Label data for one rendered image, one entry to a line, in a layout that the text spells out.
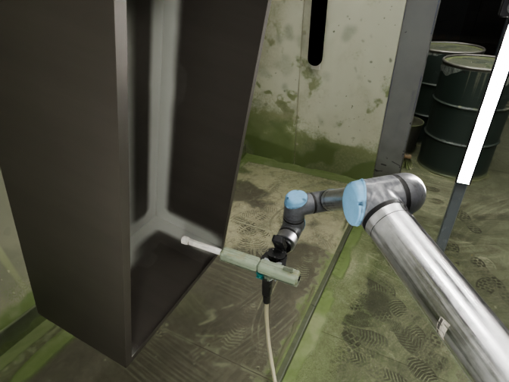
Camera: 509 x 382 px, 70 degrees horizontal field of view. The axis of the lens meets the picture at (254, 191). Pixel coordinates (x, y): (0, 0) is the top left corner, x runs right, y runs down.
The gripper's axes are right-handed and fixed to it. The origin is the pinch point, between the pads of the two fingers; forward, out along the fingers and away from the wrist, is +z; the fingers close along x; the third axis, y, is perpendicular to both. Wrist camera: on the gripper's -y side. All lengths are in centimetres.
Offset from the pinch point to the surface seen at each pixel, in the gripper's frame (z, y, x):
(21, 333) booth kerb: 39, 43, 100
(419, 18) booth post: -174, -60, -29
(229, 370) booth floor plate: 15.8, 45.8, 8.7
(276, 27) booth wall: -179, -46, 65
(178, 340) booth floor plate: 12, 47, 36
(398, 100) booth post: -170, -10, -28
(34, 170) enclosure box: 43, -61, 38
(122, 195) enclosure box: 43, -61, 15
